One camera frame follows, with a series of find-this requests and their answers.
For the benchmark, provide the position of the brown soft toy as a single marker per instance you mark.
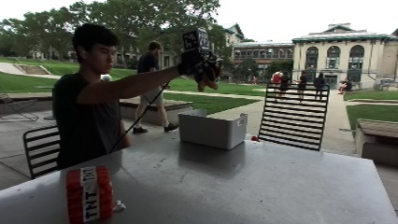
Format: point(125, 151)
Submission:
point(206, 79)

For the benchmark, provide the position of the black slatted metal chair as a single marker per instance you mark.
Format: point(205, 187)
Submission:
point(294, 116)
point(40, 151)

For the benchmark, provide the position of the brick building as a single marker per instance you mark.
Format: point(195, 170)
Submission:
point(261, 54)

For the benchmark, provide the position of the red block soft toy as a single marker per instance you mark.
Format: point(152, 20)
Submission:
point(89, 194)

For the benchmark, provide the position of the white plastic bin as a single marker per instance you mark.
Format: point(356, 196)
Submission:
point(212, 130)

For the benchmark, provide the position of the small white object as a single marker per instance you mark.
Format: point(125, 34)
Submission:
point(119, 206)

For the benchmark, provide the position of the folding metal chair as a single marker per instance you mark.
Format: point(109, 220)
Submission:
point(16, 107)

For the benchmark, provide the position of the the person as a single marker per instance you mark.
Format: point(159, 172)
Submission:
point(85, 121)

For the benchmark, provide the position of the white marker cube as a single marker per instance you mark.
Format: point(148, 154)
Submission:
point(196, 40)

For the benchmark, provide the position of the large green tree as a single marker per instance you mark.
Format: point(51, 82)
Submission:
point(136, 18)

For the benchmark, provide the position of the small red object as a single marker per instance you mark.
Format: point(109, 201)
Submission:
point(254, 138)

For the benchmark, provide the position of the cream arched-window building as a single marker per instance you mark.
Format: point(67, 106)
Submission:
point(346, 57)

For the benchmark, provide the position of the stone bench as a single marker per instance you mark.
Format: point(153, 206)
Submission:
point(157, 109)
point(377, 141)

